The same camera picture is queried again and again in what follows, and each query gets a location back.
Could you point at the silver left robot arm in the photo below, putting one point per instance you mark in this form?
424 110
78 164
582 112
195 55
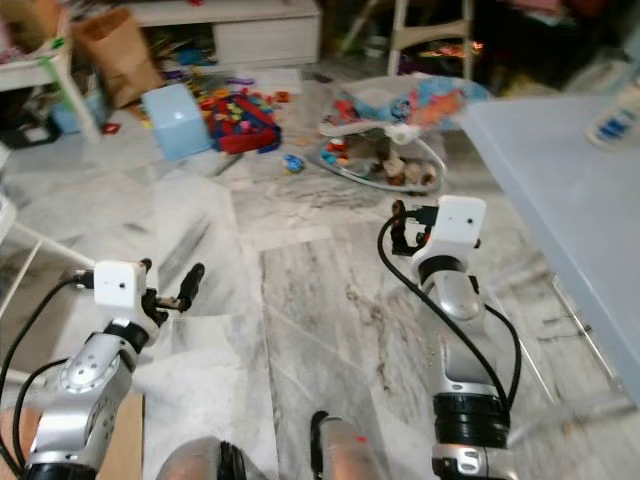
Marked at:
90 375

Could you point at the colourful baby bouncer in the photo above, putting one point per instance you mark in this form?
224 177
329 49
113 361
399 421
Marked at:
430 105

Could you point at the small blue toy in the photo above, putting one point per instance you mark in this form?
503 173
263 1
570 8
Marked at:
292 164

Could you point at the light blue tiled table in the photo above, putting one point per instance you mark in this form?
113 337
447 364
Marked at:
550 190

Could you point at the brown wooden board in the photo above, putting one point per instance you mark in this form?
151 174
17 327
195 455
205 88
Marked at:
125 440

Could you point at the light blue box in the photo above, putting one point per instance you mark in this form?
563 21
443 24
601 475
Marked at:
175 125

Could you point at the red blue toy pile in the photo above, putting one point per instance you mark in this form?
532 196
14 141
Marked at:
245 125

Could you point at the silver left robot leg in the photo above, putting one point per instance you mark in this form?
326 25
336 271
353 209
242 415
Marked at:
195 465

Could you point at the silver robot leg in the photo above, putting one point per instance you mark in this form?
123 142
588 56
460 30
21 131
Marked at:
195 465
355 455

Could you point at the white high chair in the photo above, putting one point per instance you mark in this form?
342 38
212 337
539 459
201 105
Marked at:
397 35

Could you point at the silver right robot leg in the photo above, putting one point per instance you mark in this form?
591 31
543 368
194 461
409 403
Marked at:
355 455

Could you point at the white television cabinet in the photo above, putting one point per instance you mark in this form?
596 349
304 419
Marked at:
260 40

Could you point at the brown paper bag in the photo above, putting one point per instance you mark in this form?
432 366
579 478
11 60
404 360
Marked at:
120 60

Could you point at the white plastic kids table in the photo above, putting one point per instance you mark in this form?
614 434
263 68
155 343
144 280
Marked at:
30 70

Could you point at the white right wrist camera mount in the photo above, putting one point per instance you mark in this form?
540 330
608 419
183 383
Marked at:
460 220

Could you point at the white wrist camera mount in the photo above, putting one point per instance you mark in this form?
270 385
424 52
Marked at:
460 220
118 283

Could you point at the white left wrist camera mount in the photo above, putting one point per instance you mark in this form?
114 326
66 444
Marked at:
118 283

